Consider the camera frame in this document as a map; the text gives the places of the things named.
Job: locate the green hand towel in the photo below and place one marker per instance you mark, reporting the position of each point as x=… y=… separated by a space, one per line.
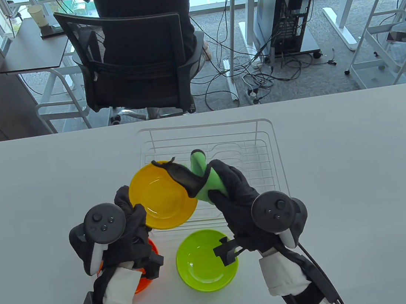
x=212 y=180

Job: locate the orange bowl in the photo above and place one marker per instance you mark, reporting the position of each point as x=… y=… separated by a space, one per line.
x=144 y=285

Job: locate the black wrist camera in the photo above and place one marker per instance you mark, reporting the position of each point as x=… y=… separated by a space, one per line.
x=227 y=252
x=154 y=266

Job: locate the dark flat coaster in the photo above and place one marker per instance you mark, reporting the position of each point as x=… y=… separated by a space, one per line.
x=50 y=31

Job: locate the brown side table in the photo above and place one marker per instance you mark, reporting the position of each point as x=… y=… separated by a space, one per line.
x=34 y=51

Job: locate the person's right hand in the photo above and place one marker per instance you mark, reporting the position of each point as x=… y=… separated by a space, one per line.
x=234 y=192

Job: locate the white power strip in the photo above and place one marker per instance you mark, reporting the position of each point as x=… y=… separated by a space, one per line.
x=253 y=96

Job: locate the person's right forearm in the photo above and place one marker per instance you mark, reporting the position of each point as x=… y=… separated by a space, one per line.
x=282 y=272

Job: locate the paper cup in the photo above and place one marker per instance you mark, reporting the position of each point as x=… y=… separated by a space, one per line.
x=36 y=15

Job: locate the person's left hand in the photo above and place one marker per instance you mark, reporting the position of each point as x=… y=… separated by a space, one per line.
x=136 y=224

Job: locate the black round controller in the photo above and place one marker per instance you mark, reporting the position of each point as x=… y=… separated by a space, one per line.
x=104 y=223
x=272 y=212

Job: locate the black computer tower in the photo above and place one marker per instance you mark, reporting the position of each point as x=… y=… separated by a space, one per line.
x=293 y=16

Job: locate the black mesh office chair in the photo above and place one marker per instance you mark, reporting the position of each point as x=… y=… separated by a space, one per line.
x=144 y=44

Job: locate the green bowl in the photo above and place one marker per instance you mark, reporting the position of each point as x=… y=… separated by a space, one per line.
x=199 y=268

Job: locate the yellow bowl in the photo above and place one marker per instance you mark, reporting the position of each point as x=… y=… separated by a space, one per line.
x=160 y=198

